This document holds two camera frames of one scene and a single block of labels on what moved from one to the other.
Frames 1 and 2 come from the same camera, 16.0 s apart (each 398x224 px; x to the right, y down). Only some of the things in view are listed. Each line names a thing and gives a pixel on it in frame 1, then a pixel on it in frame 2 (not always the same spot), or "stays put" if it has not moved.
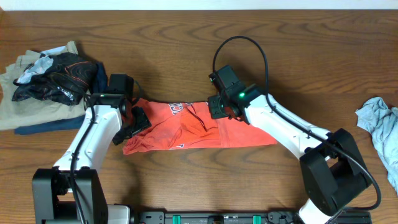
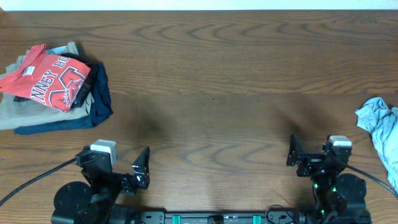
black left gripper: [143, 121] to [141, 170]
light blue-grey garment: [382, 121] stays put
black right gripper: [214, 111] to [311, 161]
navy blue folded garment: [100, 85] stays put
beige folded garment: [25, 112] stays put
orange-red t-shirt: [186, 125] to [55, 81]
